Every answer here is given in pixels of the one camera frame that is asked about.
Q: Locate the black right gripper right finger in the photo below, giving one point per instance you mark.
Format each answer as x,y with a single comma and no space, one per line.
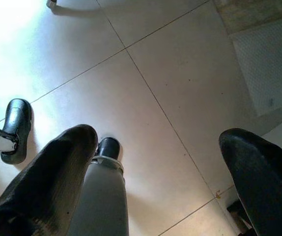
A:
266,184

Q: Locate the white bubble wrap sheet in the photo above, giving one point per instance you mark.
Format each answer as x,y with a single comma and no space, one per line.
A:
266,61

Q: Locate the black robot right foot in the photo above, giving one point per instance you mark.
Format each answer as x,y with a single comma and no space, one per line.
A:
109,147

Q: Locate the grey robot right leg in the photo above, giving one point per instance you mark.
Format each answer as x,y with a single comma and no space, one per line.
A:
101,196

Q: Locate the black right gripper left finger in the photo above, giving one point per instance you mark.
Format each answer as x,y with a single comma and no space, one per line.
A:
45,184

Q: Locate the black robot foot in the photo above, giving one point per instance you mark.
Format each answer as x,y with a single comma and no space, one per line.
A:
15,118
109,147

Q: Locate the black robot left foot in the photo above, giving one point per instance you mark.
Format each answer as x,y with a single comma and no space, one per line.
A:
15,118

